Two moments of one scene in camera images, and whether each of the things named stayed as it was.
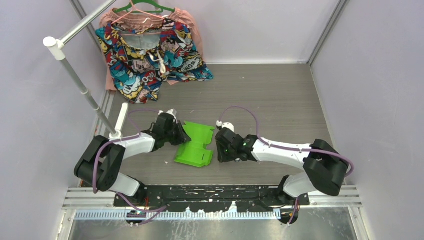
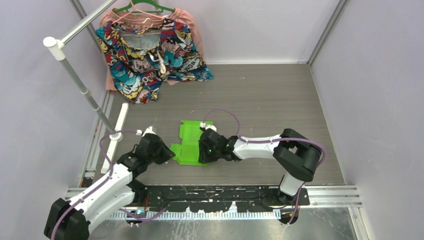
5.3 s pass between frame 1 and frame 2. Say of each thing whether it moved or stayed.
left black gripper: moved
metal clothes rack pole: stayed
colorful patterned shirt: stayed
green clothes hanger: stayed
